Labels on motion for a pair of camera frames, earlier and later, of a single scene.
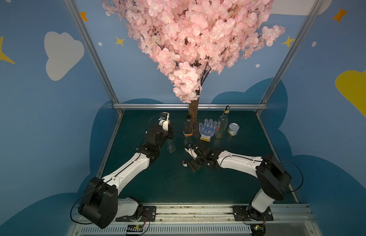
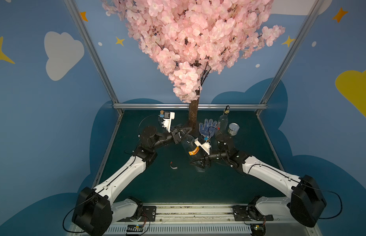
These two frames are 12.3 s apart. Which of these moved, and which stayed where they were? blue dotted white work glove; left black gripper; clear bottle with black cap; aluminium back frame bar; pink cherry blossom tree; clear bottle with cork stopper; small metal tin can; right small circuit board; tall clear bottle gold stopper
Moved: clear bottle with cork stopper; left black gripper; clear bottle with black cap
Stayed: aluminium back frame bar; small metal tin can; right small circuit board; blue dotted white work glove; pink cherry blossom tree; tall clear bottle gold stopper
